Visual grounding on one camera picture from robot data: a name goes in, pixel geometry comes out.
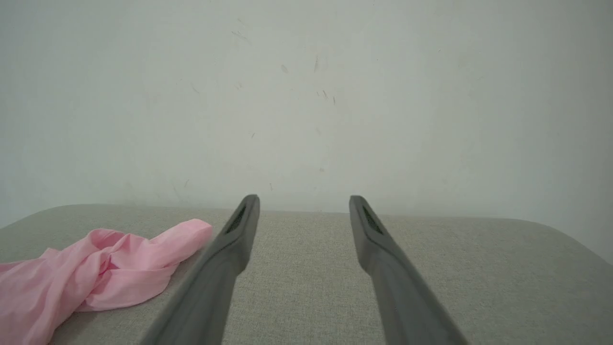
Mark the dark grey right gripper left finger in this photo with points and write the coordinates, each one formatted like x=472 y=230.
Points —
x=215 y=282

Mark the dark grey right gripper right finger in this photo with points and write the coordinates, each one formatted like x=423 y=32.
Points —
x=397 y=287

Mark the pink garment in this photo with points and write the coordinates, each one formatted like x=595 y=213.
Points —
x=96 y=273

